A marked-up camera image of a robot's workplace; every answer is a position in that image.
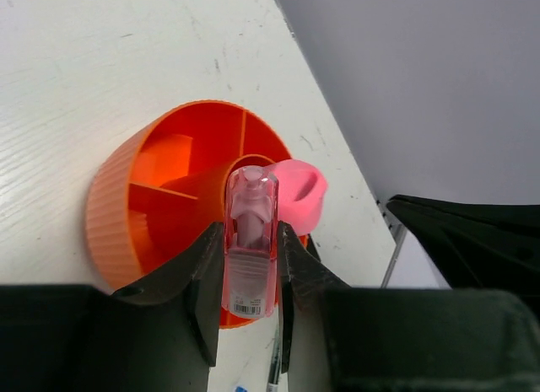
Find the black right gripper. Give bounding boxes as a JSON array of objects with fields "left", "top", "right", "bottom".
[{"left": 386, "top": 195, "right": 539, "bottom": 289}]

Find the pink correction tape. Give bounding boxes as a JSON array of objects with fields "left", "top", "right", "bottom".
[{"left": 222, "top": 165, "right": 278, "bottom": 320}]

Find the green gel pen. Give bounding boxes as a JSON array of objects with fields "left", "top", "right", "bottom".
[{"left": 266, "top": 315, "right": 282, "bottom": 392}]

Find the orange round stationery organizer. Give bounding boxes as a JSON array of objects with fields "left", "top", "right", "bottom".
[{"left": 84, "top": 99, "right": 311, "bottom": 329}]

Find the pink glue bottle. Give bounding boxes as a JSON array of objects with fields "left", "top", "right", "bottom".
[{"left": 269, "top": 159, "right": 328, "bottom": 236}]

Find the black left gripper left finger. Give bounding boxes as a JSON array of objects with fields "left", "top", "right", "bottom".
[{"left": 112, "top": 222, "right": 224, "bottom": 367}]

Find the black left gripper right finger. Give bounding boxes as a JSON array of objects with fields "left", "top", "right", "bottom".
[{"left": 277, "top": 221, "right": 349, "bottom": 373}]

